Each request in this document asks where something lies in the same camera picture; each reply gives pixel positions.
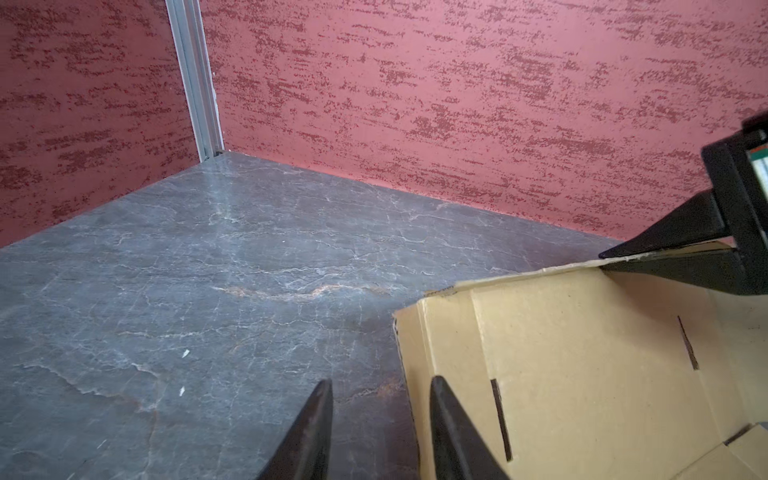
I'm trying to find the brown cardboard box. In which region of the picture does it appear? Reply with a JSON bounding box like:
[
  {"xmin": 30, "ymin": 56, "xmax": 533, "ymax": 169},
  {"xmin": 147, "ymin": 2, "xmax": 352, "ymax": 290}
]
[{"xmin": 395, "ymin": 242, "xmax": 767, "ymax": 479}]

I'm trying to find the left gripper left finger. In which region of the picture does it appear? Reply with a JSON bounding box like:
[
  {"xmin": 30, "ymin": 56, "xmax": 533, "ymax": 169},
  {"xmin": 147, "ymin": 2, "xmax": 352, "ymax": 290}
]
[{"xmin": 257, "ymin": 379, "xmax": 333, "ymax": 480}]

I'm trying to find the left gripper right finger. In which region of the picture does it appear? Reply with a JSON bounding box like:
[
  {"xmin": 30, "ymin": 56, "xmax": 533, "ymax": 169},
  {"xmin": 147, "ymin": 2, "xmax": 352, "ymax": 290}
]
[{"xmin": 429, "ymin": 376, "xmax": 509, "ymax": 480}]

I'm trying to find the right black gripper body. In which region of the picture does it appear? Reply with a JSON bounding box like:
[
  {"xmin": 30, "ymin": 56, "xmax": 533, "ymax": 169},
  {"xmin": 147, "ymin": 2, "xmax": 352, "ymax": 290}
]
[{"xmin": 701, "ymin": 111, "xmax": 767, "ymax": 294}]

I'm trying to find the left aluminium corner post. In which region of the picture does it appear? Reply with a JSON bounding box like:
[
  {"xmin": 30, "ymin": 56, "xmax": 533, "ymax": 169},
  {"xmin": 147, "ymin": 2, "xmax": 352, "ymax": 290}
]
[{"xmin": 165, "ymin": 0, "xmax": 226, "ymax": 162}]

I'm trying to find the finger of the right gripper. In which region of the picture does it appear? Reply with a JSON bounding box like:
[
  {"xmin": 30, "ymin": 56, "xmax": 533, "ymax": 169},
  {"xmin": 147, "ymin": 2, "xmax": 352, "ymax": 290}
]
[
  {"xmin": 601, "ymin": 249, "xmax": 750, "ymax": 296},
  {"xmin": 599, "ymin": 190, "xmax": 729, "ymax": 259}
]

